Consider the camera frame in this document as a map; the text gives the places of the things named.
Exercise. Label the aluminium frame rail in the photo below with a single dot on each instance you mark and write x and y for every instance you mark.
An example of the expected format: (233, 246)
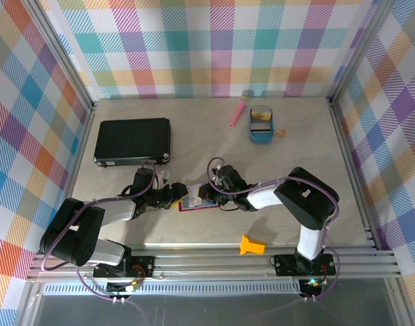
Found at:
(210, 265)

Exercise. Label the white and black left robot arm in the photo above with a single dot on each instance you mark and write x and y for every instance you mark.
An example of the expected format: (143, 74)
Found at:
(71, 234)

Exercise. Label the black controller bracket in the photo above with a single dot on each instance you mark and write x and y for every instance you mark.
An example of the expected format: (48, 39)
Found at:
(117, 288)
(310, 292)

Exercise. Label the aluminium side rail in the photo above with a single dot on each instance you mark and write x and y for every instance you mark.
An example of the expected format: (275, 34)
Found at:
(72, 163)
(340, 129)

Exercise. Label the pink toy microphone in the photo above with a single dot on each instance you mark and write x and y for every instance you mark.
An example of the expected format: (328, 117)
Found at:
(239, 109)

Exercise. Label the white credit card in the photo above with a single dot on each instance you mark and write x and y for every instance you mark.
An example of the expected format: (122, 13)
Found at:
(194, 197)

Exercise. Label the grey striped credit card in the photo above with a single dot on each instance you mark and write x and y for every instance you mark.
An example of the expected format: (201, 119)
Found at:
(261, 128)

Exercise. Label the aluminium frame post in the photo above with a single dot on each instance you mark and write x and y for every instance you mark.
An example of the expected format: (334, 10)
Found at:
(62, 51)
(359, 51)

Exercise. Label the yellow plastic stand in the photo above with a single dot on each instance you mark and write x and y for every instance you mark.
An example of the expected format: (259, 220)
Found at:
(251, 246)

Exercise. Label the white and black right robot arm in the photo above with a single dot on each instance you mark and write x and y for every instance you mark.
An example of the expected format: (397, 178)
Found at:
(309, 200)

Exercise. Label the blue oval card tin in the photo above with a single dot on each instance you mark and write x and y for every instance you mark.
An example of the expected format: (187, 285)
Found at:
(261, 138)

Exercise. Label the gold credit card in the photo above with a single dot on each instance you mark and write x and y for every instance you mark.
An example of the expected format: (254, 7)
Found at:
(261, 115)

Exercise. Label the red card holder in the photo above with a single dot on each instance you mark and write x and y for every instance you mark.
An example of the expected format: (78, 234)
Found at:
(207, 206)

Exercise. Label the small tan block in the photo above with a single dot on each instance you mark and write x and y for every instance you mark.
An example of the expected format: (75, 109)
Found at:
(280, 133)

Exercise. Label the black briefcase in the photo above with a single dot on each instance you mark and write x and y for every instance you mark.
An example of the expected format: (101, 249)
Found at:
(132, 141)

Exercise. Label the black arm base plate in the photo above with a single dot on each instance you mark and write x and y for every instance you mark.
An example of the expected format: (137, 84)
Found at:
(144, 263)
(285, 266)

